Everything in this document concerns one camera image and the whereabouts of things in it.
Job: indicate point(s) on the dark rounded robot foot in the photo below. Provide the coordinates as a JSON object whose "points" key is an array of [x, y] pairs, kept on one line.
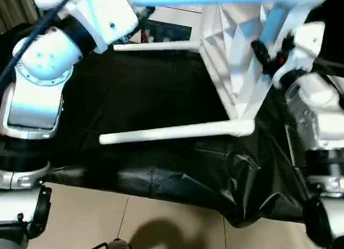
{"points": [[119, 244]]}

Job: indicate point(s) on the black shiny mat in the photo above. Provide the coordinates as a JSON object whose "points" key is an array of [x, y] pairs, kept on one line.
{"points": [[147, 93]]}

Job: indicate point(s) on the grey curtain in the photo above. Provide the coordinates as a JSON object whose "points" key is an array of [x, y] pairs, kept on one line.
{"points": [[13, 9]]}

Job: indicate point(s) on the white cabinet with glass doors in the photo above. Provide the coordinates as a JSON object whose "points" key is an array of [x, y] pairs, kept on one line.
{"points": [[174, 20]]}

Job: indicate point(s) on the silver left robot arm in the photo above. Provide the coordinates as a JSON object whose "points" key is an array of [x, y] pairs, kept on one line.
{"points": [[40, 85]]}

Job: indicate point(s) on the white plastic table top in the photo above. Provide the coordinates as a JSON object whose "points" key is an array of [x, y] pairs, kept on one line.
{"points": [[236, 58]]}

